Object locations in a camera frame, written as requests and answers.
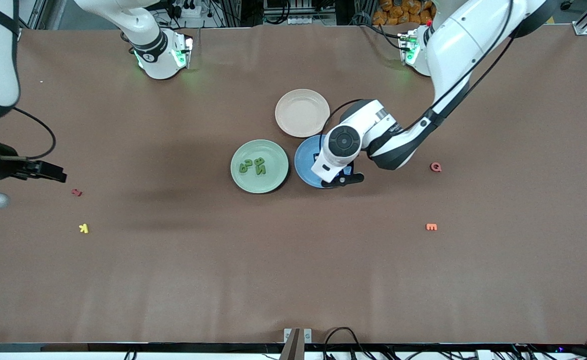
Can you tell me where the blue plate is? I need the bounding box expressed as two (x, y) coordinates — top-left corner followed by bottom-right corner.
(294, 134), (354, 189)

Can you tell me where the light green plate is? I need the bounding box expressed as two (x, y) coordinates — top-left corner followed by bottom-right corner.
(230, 139), (290, 194)

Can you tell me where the pale pink plate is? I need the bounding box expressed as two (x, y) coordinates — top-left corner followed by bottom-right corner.
(275, 88), (331, 138)

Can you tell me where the brown table cover mat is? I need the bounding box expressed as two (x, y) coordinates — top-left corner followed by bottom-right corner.
(0, 24), (587, 346)

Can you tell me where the pile of orange items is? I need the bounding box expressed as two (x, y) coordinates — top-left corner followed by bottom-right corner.
(372, 0), (434, 27)

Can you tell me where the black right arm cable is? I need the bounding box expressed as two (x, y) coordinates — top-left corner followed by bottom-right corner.
(11, 106), (57, 161)

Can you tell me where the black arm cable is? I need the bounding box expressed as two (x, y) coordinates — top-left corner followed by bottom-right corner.
(11, 106), (57, 161)
(322, 0), (519, 133)

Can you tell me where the grey metal bracket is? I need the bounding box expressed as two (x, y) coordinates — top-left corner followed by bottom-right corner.
(283, 328), (313, 346)

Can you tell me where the black looped cable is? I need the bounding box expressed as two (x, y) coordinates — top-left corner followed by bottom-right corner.
(322, 327), (374, 360)

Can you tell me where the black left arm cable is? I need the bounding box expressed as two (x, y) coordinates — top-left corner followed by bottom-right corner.
(322, 0), (519, 133)

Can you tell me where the black table edge rail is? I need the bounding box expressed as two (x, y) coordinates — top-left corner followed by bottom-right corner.
(0, 342), (587, 354)

